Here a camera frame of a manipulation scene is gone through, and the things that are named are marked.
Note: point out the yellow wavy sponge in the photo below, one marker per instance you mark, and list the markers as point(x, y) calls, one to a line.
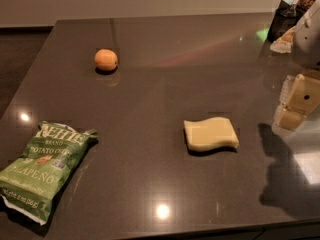
point(210, 134)

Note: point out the black container with utensils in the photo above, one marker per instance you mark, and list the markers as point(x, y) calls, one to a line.
point(280, 23)

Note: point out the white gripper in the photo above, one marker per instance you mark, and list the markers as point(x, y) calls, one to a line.
point(307, 44)

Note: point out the green jalapeno chips bag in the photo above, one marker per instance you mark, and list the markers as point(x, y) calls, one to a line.
point(30, 183)

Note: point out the white wrapped snack packet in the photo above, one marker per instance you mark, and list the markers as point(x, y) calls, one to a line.
point(284, 43)

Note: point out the orange fruit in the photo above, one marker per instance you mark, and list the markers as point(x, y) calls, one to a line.
point(106, 60)

